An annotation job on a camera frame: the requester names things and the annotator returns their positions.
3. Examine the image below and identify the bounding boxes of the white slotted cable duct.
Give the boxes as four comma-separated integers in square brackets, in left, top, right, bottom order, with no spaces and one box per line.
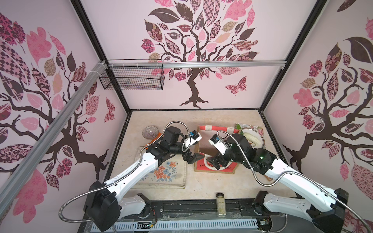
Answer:
[90,219,259,233]

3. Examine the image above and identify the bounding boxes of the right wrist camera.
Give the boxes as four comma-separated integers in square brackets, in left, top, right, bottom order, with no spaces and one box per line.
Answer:
[208,134,228,155]

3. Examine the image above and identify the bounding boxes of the black vertical frame post left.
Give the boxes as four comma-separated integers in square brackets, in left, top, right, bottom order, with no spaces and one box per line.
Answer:
[71,0,131,114]

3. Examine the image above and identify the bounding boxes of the red Christmas jute bag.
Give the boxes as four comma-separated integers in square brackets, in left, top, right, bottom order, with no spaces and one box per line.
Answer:
[194,125,239,175]

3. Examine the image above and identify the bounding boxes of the black wire basket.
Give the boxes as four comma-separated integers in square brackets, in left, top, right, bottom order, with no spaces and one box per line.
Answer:
[100,58,165,90]

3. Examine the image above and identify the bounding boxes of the white radish with leaves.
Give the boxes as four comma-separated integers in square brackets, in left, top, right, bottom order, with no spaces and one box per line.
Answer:
[235,123,264,148]

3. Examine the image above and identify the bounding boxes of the canvas tote bag orange handles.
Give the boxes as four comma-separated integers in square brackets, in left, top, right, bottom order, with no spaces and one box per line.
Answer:
[131,132,187,189]

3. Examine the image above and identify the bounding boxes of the white plate with pattern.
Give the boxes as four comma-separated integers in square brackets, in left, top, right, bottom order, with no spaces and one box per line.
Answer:
[240,129,265,149]

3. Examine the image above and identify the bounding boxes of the black vertical frame post right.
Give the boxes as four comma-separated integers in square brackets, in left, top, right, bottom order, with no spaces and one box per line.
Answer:
[259,0,328,114]

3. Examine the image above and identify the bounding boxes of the aluminium rail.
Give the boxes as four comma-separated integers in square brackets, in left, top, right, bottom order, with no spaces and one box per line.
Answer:
[108,60,287,69]
[1,61,106,216]

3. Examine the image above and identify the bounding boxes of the black vertical frame post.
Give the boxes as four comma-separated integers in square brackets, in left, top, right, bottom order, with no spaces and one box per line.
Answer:
[259,0,328,114]
[71,0,131,114]

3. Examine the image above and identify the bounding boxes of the floral placemat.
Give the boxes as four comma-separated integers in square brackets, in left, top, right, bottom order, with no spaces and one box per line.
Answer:
[235,123,264,136]

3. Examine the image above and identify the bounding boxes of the aluminium rail left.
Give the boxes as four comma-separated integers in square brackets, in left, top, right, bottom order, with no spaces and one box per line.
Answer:
[1,61,106,216]

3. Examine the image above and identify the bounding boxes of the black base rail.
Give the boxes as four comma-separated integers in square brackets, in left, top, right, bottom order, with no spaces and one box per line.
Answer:
[128,198,292,225]

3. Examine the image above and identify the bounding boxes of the spice jar pale contents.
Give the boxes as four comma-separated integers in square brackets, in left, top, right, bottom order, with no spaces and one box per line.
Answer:
[216,193,226,217]

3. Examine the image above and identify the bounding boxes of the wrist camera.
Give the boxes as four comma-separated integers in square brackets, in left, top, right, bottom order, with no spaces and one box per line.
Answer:
[208,134,228,155]
[185,130,202,147]

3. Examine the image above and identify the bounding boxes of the aluminium rail back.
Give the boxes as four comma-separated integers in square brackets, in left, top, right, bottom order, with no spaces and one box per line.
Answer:
[108,60,287,69]

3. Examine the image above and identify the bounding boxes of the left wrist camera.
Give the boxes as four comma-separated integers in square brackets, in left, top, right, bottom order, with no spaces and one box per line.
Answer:
[185,130,202,147]

